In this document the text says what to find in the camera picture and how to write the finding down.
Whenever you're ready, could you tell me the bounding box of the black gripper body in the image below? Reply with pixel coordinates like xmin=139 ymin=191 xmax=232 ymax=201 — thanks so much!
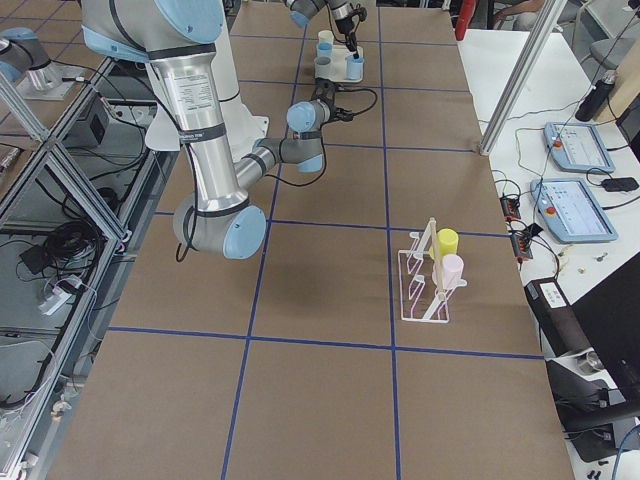
xmin=333 ymin=3 xmax=367 ymax=45
xmin=311 ymin=78 xmax=339 ymax=108

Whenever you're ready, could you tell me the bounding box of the black water bottle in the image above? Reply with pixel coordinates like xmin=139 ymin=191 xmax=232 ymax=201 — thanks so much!
xmin=575 ymin=70 xmax=618 ymax=122

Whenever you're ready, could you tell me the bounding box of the white cup tray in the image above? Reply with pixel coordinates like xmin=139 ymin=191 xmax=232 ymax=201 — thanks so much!
xmin=330 ymin=45 xmax=365 ymax=83

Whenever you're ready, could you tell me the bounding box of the grey plastic cup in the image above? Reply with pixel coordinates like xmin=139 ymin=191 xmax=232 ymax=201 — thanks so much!
xmin=314 ymin=56 xmax=332 ymax=80

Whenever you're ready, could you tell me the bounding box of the black box device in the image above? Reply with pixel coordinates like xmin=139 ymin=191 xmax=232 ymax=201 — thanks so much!
xmin=524 ymin=277 xmax=591 ymax=356

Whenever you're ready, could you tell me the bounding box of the cream white plastic cup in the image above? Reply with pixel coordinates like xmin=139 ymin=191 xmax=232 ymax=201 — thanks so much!
xmin=317 ymin=30 xmax=334 ymax=45

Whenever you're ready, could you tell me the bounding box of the red fire extinguisher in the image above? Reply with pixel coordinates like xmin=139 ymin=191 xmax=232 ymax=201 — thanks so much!
xmin=454 ymin=0 xmax=477 ymax=41

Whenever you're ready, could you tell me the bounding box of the light blue cup back row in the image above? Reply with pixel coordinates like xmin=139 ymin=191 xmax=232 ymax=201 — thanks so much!
xmin=316 ymin=42 xmax=333 ymax=58

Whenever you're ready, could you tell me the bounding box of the yellow plastic cup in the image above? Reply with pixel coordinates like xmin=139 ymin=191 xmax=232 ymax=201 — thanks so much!
xmin=428 ymin=228 xmax=459 ymax=260

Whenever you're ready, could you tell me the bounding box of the teach pendant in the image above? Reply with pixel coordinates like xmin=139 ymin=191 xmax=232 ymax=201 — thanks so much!
xmin=543 ymin=122 xmax=615 ymax=173
xmin=530 ymin=178 xmax=618 ymax=244

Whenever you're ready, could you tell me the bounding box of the light blue cup front row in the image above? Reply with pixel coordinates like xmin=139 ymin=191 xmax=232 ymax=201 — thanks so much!
xmin=345 ymin=56 xmax=364 ymax=82

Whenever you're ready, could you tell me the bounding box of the aluminium frame post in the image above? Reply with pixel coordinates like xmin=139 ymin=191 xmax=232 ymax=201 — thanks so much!
xmin=479 ymin=0 xmax=566 ymax=156

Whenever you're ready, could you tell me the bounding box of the pink plastic cup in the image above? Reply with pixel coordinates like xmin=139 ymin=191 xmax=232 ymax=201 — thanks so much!
xmin=432 ymin=254 xmax=467 ymax=290

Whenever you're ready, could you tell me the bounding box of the lower teach pendant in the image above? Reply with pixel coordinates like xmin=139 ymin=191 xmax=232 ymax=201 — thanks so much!
xmin=530 ymin=178 xmax=618 ymax=244

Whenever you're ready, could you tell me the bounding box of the upper teach pendant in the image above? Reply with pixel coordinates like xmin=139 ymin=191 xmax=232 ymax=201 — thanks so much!
xmin=543 ymin=122 xmax=615 ymax=173

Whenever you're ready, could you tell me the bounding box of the black monitor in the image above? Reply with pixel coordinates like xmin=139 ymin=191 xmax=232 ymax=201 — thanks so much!
xmin=573 ymin=256 xmax=640 ymax=400

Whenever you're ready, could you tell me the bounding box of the white wire dish rack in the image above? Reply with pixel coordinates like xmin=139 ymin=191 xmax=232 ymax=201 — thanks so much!
xmin=397 ymin=217 xmax=464 ymax=324

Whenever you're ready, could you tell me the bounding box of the light blue cup row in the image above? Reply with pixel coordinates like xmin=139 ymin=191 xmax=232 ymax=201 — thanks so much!
xmin=345 ymin=56 xmax=364 ymax=82
xmin=316 ymin=42 xmax=333 ymax=58

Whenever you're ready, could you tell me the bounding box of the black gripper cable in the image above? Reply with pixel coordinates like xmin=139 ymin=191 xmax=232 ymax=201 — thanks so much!
xmin=259 ymin=87 xmax=379 ymax=188

